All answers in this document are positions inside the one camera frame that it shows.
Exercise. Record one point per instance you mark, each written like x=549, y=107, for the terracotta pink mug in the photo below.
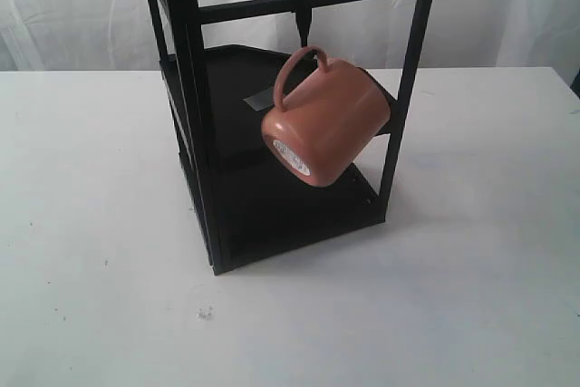
x=319, y=128

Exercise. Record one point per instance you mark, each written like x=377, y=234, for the grey tape piece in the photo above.
x=261, y=101

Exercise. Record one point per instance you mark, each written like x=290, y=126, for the black metal shelf rack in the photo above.
x=248, y=207

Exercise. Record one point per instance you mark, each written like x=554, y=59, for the white backdrop curtain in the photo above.
x=117, y=34

